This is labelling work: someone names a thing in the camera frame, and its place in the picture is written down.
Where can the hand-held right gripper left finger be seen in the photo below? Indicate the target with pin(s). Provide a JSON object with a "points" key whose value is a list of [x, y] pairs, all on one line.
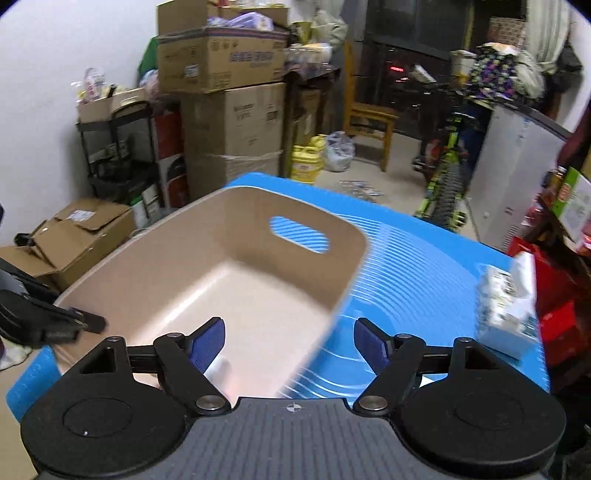
{"points": [[210, 342]]}

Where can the purple plastic bag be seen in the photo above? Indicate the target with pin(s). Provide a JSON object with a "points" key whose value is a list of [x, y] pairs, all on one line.
{"points": [[240, 21]]}

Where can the beige plastic basket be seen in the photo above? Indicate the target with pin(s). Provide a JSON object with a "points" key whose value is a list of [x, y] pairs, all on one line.
{"points": [[207, 277]]}

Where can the scattered small packets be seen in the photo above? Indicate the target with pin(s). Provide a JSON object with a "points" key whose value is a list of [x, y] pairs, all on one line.
{"points": [[361, 189]]}

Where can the open cardboard box on floor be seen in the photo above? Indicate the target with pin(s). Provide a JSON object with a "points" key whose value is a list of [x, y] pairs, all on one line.
{"points": [[69, 240]]}

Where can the green black bicycle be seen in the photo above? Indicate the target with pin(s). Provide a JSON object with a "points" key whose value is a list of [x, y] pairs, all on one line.
{"points": [[445, 175]]}

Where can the white printed box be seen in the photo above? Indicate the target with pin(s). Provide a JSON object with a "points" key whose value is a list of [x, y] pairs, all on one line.
{"points": [[505, 304]]}

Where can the large taped cardboard box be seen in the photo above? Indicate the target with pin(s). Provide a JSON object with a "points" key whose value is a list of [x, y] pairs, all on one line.
{"points": [[235, 138]]}

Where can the green bag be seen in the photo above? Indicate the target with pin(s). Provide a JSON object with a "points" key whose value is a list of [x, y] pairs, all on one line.
{"points": [[148, 60]]}

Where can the red appliance box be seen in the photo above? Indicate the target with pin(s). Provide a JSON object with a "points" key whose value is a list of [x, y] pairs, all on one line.
{"points": [[171, 157]]}

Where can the blue ribbed mat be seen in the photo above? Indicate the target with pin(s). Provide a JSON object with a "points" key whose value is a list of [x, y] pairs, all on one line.
{"points": [[415, 286]]}

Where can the black shelf rack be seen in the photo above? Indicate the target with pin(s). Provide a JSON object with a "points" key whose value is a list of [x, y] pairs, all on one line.
{"points": [[117, 152]]}

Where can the colourful patterned clothing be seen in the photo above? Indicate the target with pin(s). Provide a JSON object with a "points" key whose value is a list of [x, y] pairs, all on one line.
{"points": [[494, 74]]}

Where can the white hanging cloth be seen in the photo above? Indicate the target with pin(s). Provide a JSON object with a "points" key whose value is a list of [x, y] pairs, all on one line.
{"points": [[549, 32]]}

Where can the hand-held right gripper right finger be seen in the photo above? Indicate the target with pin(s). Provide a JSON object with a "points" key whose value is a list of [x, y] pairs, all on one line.
{"points": [[369, 344]]}

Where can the white plastic bag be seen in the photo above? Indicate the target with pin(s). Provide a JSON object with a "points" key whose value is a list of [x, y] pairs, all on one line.
{"points": [[328, 27]]}

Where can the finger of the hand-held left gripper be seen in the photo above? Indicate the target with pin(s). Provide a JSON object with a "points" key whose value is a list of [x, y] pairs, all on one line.
{"points": [[87, 321], [25, 239]]}

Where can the small open cardboard box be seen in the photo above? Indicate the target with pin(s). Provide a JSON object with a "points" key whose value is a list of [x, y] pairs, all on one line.
{"points": [[184, 16]]}

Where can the printed cardboard box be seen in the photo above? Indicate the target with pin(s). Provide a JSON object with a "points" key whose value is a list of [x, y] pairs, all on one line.
{"points": [[217, 57]]}

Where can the cardboard box on rack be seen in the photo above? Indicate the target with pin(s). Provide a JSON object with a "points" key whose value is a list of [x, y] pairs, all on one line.
{"points": [[104, 105]]}

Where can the clear plastic bag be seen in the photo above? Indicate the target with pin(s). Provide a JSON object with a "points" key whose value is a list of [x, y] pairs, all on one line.
{"points": [[340, 150]]}

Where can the white cabinet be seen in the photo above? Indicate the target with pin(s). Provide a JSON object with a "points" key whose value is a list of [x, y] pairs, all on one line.
{"points": [[512, 175]]}

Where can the wooden chair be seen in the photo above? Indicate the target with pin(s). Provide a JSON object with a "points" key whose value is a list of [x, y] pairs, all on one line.
{"points": [[369, 117]]}

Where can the green white box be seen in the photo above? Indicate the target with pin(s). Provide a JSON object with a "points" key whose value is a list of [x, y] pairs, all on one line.
{"points": [[572, 198]]}

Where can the yellow plastic jug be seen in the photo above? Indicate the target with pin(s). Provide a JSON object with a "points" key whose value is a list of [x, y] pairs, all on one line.
{"points": [[305, 164]]}

